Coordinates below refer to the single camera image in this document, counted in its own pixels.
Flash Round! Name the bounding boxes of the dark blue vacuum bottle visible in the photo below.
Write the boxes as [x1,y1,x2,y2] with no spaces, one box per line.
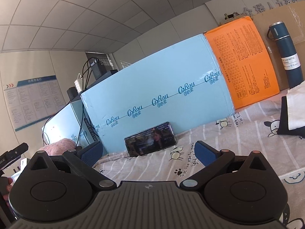
[267,21,304,89]

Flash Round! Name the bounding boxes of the white power strip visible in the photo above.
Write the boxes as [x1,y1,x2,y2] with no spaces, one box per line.
[75,78,83,93]

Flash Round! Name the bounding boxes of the large light blue carton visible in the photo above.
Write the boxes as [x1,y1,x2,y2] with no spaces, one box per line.
[81,34,235,152]

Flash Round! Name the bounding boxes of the white and black garment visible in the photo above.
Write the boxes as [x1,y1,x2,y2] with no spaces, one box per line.
[277,82,305,139]

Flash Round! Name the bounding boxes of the blue wall notice board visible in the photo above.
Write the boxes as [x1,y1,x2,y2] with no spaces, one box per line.
[3,75,66,131]

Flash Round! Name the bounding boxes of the pink knitted sweater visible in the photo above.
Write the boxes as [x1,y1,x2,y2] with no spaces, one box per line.
[39,138,76,156]

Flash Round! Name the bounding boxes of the brown cardboard box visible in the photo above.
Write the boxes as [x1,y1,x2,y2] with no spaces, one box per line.
[252,1,304,90]

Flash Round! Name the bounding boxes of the orange printed carton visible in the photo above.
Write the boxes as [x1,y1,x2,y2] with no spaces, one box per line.
[204,16,280,109]

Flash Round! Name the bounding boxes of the black power adapter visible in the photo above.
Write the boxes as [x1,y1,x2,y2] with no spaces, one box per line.
[67,86,78,101]
[90,58,107,80]

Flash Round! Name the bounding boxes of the black smartphone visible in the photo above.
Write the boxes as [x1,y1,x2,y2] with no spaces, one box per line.
[124,122,177,157]

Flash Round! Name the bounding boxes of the black cable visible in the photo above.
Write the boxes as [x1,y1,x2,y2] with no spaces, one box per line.
[41,57,99,148]

